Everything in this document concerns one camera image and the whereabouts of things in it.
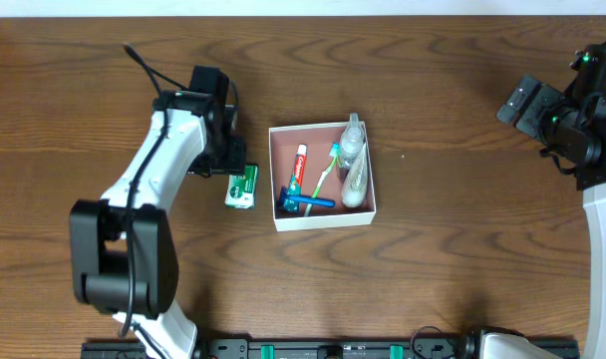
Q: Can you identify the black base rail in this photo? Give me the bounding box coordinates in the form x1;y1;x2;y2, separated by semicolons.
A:
80;337;581;359

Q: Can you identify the clear pump soap bottle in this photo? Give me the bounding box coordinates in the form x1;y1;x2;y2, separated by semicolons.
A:
338;113;365;170

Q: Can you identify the green white toothbrush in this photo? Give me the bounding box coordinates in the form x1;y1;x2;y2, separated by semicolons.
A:
311;143;340;198

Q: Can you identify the green white soap packet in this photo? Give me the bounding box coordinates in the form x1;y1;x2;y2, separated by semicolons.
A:
224;164;259;209

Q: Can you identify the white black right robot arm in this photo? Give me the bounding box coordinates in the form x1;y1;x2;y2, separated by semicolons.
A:
496;76;606;358

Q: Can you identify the blue disposable razor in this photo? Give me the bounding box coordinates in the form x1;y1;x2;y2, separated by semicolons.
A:
276;186;335;212

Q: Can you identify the red green toothpaste tube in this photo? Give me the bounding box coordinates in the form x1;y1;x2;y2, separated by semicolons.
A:
283;144;307;212

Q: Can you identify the white patterned lotion tube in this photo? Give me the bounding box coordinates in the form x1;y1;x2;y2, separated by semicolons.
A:
341;146;368;208

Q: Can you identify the white cardboard box pink interior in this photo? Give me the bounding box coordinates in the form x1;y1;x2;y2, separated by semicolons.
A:
268;122;377;231

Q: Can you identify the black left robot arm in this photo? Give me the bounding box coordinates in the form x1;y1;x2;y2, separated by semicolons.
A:
69;90;245;358

